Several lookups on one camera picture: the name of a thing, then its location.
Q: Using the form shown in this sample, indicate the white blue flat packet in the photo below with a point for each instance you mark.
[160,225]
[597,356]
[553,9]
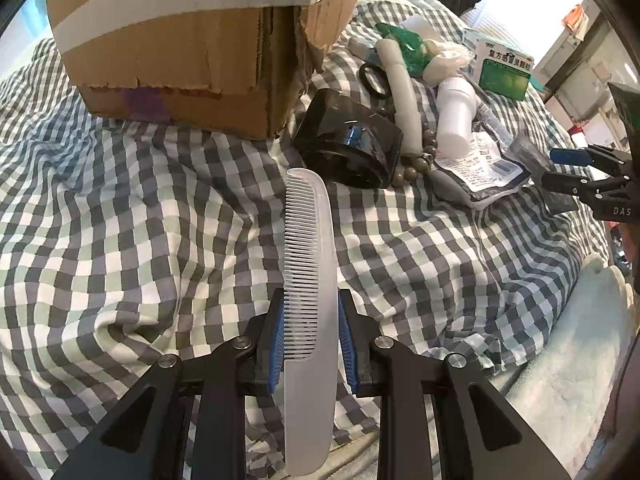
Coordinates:
[475,170]

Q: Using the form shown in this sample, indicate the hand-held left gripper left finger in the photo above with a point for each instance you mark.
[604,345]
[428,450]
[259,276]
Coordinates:
[276,340]

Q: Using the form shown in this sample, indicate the white plastic comb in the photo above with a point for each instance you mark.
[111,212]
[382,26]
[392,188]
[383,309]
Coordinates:
[320,360]

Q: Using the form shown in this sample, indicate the white plastic bottle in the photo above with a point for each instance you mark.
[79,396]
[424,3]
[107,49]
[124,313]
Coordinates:
[455,120]

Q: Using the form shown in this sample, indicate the brown cardboard box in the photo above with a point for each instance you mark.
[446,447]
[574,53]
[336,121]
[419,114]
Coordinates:
[175,60]

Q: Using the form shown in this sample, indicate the green plastic packet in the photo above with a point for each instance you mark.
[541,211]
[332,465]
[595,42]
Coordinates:
[410,50]

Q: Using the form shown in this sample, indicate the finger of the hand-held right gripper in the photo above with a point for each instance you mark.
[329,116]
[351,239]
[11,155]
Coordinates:
[562,181]
[570,156]

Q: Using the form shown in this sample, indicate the grey white checked bedsheet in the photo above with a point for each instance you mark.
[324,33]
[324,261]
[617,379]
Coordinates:
[150,220]

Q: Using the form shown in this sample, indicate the white cabinet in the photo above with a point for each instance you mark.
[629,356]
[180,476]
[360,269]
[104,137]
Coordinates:
[580,65]

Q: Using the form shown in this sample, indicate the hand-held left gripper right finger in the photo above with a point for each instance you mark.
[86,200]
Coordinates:
[346,345]

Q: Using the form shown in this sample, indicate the white round container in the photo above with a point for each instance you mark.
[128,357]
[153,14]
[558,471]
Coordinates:
[420,27]

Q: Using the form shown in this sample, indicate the green white medicine box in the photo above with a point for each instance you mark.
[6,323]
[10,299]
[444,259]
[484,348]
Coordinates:
[505,77]

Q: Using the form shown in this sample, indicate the clear plastic bag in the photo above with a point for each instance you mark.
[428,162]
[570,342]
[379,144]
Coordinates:
[527,152]

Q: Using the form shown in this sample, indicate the crumpled white plastic wrap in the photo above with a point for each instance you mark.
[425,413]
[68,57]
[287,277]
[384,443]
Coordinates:
[447,62]

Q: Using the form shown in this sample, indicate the black glossy tape roll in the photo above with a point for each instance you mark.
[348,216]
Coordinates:
[330,125]

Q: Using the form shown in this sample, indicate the long white tube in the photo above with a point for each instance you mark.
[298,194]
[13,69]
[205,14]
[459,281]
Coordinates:
[405,105]

